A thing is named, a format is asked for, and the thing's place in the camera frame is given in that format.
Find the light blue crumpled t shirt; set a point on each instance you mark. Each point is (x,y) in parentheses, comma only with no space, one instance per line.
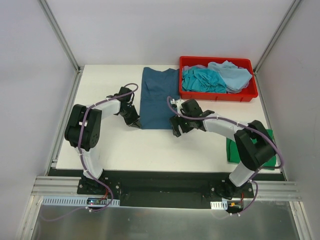
(236,78)

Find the left aluminium frame post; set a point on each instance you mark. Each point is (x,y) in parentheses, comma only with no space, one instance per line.
(46,9)

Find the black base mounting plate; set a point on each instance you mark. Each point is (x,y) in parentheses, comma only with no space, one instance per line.
(154,189)

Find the lavender crumpled t shirt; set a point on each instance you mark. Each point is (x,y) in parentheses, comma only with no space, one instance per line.
(198,66)

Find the aluminium frame post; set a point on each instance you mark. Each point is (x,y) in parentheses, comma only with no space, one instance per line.
(289,14)
(46,9)

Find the right aluminium frame post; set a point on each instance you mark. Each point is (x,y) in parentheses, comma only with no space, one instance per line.
(289,14)

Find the folded green t shirt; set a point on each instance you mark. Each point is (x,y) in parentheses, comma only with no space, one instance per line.
(232,152)

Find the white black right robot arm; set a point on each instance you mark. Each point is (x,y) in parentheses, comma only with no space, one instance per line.
(227,128)

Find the red plastic bin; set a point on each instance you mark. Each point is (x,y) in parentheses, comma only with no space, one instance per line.
(246,95)

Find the horizontal aluminium rail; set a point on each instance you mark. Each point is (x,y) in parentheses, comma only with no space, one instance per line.
(67,186)

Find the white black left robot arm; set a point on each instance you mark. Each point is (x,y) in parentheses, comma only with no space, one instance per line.
(84,126)

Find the right slotted cable duct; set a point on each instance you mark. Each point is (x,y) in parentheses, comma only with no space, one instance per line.
(219,205)

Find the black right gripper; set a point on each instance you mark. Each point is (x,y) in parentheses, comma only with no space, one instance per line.
(179,123)

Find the dark blue t shirt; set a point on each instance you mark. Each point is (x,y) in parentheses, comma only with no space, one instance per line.
(156,86)

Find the left slotted cable duct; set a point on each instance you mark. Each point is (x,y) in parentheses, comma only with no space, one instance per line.
(79,201)

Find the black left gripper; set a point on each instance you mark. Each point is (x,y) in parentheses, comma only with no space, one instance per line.
(131,118)

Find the slotted cable duct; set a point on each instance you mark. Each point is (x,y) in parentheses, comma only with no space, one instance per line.
(219,205)
(79,201)

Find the teal crumpled t shirt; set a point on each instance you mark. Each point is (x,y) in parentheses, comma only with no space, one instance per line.
(203,80)

